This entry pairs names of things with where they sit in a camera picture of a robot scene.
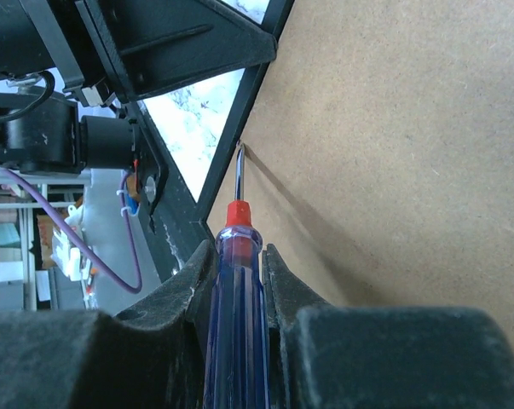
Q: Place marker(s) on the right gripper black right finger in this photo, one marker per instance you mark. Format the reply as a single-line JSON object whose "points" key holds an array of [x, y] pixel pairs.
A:
{"points": [[322, 356]]}

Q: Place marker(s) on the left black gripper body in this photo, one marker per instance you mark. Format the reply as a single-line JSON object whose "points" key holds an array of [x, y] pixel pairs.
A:
{"points": [[124, 142]]}

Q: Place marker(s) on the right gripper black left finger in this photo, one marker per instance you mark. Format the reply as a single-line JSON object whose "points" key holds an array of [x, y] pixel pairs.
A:
{"points": [[150, 355]]}

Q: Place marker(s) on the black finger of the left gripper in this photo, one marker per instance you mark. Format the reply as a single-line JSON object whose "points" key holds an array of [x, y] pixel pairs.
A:
{"points": [[159, 46]]}

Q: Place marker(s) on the black picture frame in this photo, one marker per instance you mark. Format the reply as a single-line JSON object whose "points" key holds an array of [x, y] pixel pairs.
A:
{"points": [[381, 152]]}

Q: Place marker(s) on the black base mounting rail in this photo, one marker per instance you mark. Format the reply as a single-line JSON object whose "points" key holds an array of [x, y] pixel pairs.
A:
{"points": [[173, 228]]}

